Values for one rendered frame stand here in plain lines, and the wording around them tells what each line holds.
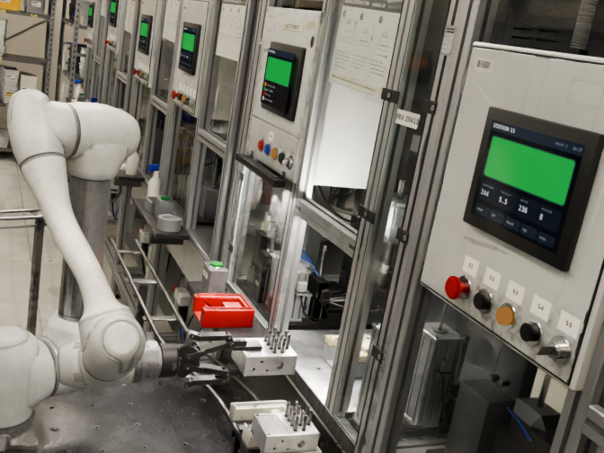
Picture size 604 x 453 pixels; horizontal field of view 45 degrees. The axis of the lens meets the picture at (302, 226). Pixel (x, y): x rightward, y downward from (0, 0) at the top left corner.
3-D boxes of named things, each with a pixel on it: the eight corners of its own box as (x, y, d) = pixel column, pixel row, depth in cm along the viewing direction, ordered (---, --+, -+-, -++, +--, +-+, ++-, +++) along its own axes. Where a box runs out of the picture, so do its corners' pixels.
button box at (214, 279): (198, 295, 232) (203, 260, 229) (221, 295, 235) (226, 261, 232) (204, 304, 225) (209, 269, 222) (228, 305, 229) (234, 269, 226)
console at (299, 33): (237, 150, 235) (259, 4, 223) (316, 158, 247) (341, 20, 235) (283, 182, 198) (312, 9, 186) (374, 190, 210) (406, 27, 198)
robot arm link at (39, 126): (31, 149, 156) (87, 149, 166) (10, 75, 160) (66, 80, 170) (7, 176, 164) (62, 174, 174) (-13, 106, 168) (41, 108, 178)
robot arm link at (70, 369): (128, 390, 159) (139, 380, 148) (53, 395, 153) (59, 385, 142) (126, 341, 163) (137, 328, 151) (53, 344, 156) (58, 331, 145)
